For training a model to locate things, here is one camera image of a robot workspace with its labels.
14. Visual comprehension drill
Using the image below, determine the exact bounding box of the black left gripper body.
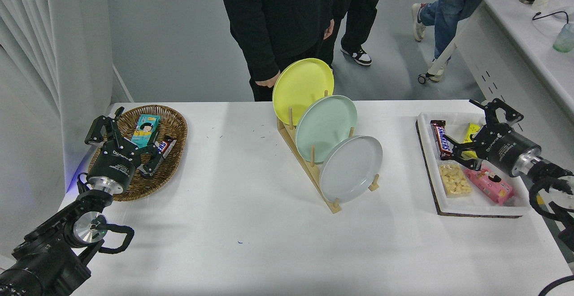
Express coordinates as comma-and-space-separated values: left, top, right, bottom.
89, 145, 138, 187

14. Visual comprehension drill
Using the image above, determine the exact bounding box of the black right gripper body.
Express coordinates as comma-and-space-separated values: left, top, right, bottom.
475, 126, 541, 174

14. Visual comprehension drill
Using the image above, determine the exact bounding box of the grey plate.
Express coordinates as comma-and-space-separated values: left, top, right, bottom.
319, 135, 383, 204

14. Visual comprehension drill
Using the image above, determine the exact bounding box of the wooden plate rack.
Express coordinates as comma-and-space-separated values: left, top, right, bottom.
277, 90, 380, 214

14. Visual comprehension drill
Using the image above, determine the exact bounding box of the pale green plate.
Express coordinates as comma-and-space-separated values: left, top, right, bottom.
295, 95, 358, 163

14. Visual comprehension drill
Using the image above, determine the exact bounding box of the yellow plate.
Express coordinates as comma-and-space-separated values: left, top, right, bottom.
272, 58, 335, 126

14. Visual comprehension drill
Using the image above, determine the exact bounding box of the person's right hand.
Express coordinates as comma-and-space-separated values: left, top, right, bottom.
256, 71, 282, 88

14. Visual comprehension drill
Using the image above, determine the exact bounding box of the yellow snack pack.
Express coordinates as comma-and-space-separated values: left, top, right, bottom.
462, 123, 483, 160

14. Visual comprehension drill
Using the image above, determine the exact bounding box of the Snickers bar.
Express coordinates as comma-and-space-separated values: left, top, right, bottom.
153, 137, 177, 160
430, 120, 454, 161

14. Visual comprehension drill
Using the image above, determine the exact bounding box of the clear pack of beige snacks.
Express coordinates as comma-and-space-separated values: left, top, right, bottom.
438, 161, 473, 198

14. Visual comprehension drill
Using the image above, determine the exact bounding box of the teal snack box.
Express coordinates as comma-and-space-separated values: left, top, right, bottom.
130, 114, 161, 148

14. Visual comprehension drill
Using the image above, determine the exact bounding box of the pink snack pack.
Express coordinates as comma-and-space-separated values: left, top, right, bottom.
463, 164, 514, 206

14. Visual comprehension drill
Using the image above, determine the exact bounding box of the brown wicker basket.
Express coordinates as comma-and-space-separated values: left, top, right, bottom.
87, 104, 188, 202

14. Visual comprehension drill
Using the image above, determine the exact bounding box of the white rectangular tray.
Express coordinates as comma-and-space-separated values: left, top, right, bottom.
417, 112, 533, 216

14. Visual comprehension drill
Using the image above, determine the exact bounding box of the white desk with caster leg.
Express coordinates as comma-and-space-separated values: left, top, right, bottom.
418, 0, 574, 207

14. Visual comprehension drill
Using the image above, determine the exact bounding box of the translucent green cup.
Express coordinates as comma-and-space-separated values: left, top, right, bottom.
552, 23, 574, 53

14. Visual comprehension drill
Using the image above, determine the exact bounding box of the person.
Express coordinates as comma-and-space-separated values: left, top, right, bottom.
217, 0, 335, 102
412, 0, 484, 83
319, 0, 391, 67

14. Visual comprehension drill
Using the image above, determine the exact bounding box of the white curtain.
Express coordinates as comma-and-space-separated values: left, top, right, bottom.
0, 0, 61, 117

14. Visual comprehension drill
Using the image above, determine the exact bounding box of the thin black desk cable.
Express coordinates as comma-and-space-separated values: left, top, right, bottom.
532, 11, 569, 22

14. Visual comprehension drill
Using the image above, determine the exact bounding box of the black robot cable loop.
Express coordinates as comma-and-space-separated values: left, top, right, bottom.
537, 275, 574, 296

